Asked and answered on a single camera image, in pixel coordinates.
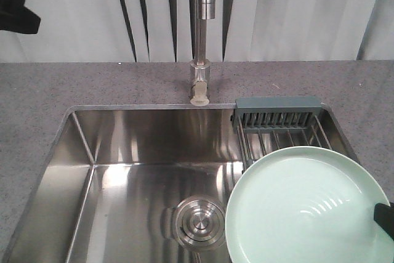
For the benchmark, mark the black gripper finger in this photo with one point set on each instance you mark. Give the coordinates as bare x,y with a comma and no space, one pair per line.
17,18
384,217

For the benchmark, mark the light green round plate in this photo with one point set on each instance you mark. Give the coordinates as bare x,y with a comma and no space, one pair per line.
306,204

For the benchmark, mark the white pleated curtain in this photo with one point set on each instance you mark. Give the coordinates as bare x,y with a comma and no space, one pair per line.
242,30

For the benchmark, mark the round steel sink drain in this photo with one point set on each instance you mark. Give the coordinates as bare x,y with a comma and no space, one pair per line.
198,223

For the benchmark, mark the stainless steel faucet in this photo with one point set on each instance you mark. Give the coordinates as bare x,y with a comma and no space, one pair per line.
201,12

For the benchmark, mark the stainless steel sink basin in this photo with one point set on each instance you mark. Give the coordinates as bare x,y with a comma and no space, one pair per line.
115,175

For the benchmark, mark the grey wire dish rack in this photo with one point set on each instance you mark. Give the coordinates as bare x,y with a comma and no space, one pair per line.
297,117

